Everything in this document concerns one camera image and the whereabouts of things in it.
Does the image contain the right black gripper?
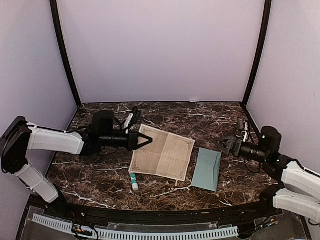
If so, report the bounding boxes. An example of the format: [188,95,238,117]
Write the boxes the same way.
[213,136,270,164]

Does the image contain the beige ornate letter paper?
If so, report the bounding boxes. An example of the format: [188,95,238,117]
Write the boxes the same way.
[129,124,195,182]

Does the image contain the teal green envelope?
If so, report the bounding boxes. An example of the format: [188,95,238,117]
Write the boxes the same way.
[191,148,222,192]

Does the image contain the green white glue stick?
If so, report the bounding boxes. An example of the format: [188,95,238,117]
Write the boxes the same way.
[129,172,139,191]

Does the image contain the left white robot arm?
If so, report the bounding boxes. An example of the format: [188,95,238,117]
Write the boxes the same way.
[0,107,153,218]

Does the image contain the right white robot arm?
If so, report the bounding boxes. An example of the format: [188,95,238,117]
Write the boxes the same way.
[213,126,320,223]

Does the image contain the grey slotted cable duct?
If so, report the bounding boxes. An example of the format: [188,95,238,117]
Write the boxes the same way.
[32,213,239,240]

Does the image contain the black front table rail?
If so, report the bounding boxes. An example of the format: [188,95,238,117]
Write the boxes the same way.
[57,199,273,227]

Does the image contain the right black frame post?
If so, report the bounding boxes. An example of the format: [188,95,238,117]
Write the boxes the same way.
[241,0,272,108]

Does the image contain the black frame post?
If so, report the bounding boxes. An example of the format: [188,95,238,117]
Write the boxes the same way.
[241,0,272,108]
[49,0,82,108]

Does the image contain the left black frame post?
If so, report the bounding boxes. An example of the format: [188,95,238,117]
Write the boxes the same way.
[49,0,82,108]

